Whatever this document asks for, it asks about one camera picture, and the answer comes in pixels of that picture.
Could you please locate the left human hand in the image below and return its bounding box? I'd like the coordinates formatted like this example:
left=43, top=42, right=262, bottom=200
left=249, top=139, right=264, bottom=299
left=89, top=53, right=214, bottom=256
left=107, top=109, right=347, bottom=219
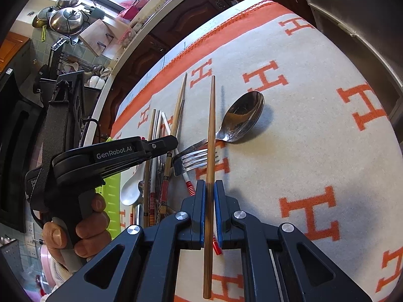
left=42, top=194, right=111, bottom=273

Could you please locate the cream chopstick red striped end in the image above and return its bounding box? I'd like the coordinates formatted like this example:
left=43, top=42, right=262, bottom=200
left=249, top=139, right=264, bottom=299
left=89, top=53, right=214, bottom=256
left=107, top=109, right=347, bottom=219
left=160, top=111, right=223, bottom=255

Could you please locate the brown wooden chopstick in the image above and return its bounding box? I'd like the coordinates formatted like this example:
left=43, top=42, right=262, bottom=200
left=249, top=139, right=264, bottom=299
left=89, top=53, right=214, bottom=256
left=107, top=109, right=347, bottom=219
left=203, top=76, right=216, bottom=300

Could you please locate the steel fork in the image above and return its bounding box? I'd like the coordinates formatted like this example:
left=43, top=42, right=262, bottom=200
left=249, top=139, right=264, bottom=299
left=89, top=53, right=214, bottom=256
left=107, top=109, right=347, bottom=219
left=173, top=149, right=208, bottom=177

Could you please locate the white ceramic soup spoon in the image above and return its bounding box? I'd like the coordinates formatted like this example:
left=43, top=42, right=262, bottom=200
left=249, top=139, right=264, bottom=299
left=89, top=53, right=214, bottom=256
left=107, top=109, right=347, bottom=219
left=120, top=164, right=145, bottom=206

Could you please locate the orange white H-pattern cloth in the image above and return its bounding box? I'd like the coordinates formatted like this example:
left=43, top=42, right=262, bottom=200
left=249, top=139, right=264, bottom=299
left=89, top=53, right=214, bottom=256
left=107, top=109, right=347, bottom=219
left=111, top=0, right=402, bottom=301

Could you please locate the green plastic utensil tray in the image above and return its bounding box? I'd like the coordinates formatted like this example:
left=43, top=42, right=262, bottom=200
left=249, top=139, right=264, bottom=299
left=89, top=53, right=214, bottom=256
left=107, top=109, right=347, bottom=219
left=96, top=172, right=120, bottom=239

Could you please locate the large steel spoon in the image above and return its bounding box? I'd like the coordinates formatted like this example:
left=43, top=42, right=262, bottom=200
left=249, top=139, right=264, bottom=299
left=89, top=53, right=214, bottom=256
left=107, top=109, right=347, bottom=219
left=173, top=91, right=264, bottom=163

